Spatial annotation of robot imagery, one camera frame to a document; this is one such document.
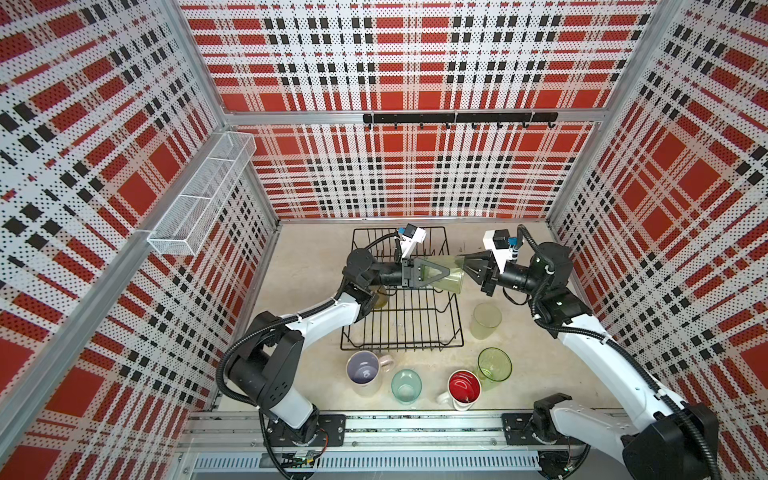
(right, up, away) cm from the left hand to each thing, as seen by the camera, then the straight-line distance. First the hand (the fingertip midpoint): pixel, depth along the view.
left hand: (449, 280), depth 64 cm
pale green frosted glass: (+14, -13, +20) cm, 28 cm away
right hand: (+3, +4, +3) cm, 6 cm away
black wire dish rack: (-6, -15, +27) cm, 31 cm away
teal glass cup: (-9, -31, +16) cm, 36 cm away
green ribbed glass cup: (+2, +3, +2) cm, 4 cm away
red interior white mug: (+6, -31, +14) cm, 35 cm away
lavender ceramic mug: (-21, -26, +16) cm, 37 cm away
